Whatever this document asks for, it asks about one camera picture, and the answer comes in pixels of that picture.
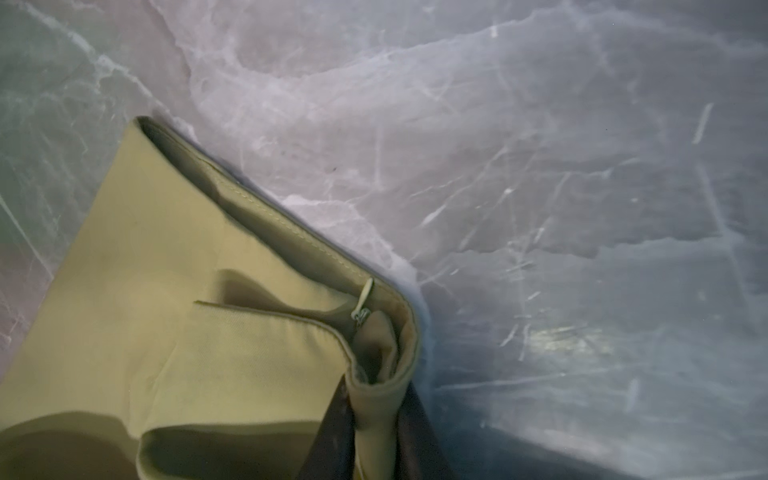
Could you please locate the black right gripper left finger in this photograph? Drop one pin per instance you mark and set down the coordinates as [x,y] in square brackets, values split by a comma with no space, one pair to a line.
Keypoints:
[332,454]

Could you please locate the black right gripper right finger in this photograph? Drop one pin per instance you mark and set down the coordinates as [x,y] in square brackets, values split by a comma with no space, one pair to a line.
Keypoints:
[419,456]

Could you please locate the olive green skirt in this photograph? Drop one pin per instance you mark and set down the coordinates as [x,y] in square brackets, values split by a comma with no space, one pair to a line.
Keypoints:
[196,331]

